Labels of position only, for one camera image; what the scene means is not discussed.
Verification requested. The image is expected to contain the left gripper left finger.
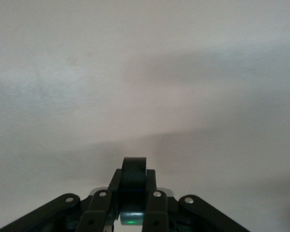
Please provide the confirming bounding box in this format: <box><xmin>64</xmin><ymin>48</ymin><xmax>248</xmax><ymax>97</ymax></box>
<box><xmin>0</xmin><ymin>169</ymin><xmax>123</xmax><ymax>232</ymax></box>

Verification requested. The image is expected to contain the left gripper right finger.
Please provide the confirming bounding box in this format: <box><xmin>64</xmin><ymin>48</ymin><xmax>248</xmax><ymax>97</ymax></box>
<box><xmin>141</xmin><ymin>169</ymin><xmax>251</xmax><ymax>232</ymax></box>

